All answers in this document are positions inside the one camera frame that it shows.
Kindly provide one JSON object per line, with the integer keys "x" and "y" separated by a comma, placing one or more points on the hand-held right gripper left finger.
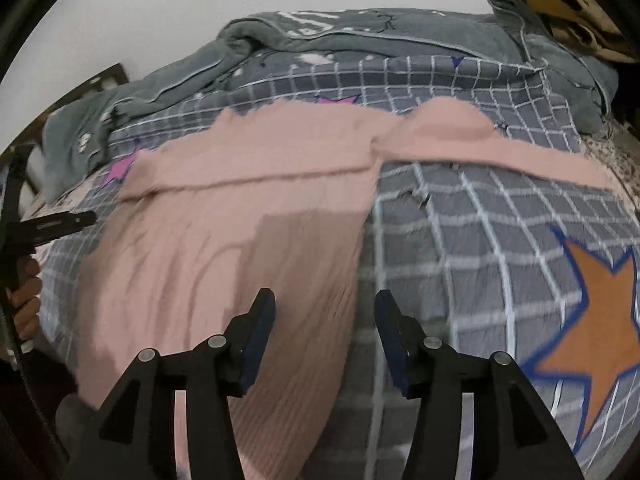
{"x": 259, "y": 341}

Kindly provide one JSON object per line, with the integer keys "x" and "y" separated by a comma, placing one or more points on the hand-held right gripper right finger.
{"x": 391, "y": 346}

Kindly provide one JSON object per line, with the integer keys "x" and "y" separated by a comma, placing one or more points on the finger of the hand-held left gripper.
{"x": 55, "y": 225}

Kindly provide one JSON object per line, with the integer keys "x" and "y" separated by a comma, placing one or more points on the pink knit sweater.
{"x": 225, "y": 240}

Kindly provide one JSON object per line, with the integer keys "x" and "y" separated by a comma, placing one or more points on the person's left hand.
{"x": 27, "y": 305}

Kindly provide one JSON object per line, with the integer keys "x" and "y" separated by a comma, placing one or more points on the grey checked star quilt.
{"x": 475, "y": 240}

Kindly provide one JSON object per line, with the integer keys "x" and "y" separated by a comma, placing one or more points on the dark wooden headboard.
{"x": 100, "y": 82}

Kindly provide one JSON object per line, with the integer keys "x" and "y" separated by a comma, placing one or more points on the person's grey clothing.
{"x": 75, "y": 425}

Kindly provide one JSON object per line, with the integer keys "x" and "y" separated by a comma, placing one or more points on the floral bed sheet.
{"x": 620, "y": 155}

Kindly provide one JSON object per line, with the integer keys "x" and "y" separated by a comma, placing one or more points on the grey-blue blanket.
{"x": 400, "y": 35}

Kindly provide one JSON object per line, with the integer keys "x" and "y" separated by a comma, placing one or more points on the brown garment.
{"x": 575, "y": 15}

